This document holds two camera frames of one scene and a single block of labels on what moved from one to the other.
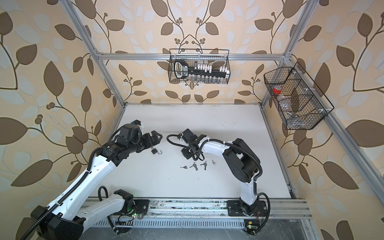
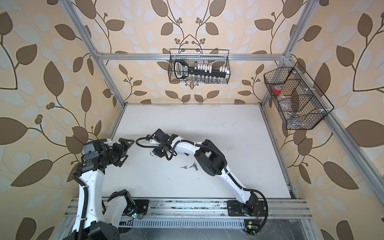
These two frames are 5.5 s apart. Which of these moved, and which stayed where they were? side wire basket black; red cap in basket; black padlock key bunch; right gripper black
Moved: right gripper black
Stayed: red cap in basket; side wire basket black; black padlock key bunch
